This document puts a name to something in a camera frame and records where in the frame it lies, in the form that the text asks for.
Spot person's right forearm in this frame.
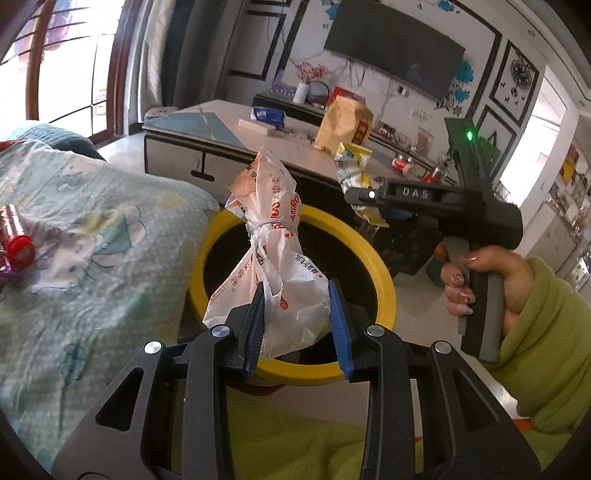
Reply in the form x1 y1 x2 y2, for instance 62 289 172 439
484 256 591 435

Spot brown paper bag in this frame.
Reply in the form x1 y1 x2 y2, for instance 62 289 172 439
313 95 375 156

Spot green bag wall frame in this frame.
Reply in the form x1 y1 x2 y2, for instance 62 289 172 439
475 104 519 178

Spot light blue stool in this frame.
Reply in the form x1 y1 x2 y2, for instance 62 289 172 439
144 106 179 123

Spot blue tissue pack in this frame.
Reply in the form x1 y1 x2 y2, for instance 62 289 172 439
250 106 287 129

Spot black ring ornament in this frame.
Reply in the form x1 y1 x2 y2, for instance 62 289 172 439
308 81 330 107

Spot person's green clothing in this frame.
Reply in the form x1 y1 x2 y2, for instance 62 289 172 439
225 387 426 480

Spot television cabinet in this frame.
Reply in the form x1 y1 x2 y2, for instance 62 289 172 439
252 89 459 186

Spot white plastic bag orange print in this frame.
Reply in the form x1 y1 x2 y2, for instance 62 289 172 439
202 147 332 361

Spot framed wall clock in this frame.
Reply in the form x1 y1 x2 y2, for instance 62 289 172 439
488 40 541 128

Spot yellow rim trash bin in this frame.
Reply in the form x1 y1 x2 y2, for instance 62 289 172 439
187 204 398 387

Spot flat white box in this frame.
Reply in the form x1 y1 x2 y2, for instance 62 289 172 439
238 119 284 138

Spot white vase pink flowers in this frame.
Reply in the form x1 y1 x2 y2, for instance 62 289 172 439
292 62 330 105

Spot yellow white snack wrapper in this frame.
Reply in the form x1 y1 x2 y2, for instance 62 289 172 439
334 141 390 230

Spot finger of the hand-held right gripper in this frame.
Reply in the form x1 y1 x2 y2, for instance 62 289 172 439
376 205 421 228
344 182 391 206

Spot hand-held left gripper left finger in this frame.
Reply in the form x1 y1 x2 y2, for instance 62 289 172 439
51 279 269 480

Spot grey curtain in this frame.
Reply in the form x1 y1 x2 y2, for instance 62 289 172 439
133 0 195 121

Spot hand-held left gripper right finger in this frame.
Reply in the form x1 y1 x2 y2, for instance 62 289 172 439
327 278 541 480

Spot wall television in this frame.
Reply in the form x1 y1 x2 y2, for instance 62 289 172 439
323 0 467 101

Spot cartoon printed blanket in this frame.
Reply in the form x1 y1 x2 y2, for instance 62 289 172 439
0 138 221 464

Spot red drink can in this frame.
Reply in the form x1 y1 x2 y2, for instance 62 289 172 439
392 156 417 179

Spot standing air conditioner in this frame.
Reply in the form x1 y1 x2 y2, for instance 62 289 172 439
174 0 242 112

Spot person's right hand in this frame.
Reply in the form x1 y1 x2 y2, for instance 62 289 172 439
433 243 537 337

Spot blue quilted sofa cover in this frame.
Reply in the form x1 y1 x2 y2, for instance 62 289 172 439
0 121 108 162

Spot red gift box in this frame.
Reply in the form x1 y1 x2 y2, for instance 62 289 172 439
326 86 366 110

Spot wooden frame glass door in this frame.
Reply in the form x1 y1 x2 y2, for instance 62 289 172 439
0 0 154 140

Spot coffee table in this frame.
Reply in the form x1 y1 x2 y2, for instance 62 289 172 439
142 98 463 278

